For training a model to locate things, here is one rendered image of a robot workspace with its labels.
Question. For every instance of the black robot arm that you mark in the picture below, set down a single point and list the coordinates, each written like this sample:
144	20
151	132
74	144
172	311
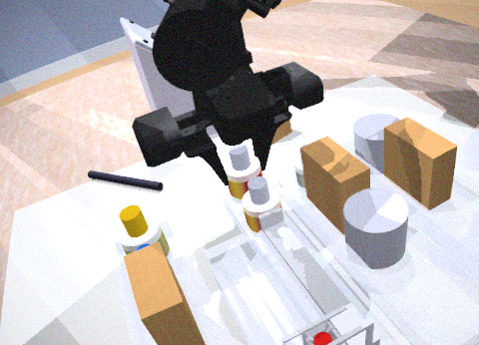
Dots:
197	47

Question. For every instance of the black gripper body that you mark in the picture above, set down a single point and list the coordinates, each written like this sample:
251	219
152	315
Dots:
163	138

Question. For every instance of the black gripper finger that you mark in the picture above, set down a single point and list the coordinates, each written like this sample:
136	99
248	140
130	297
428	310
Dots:
261	144
210	155

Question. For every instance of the white jar with yellow lid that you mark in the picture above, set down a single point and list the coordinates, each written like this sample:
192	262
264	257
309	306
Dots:
139	229

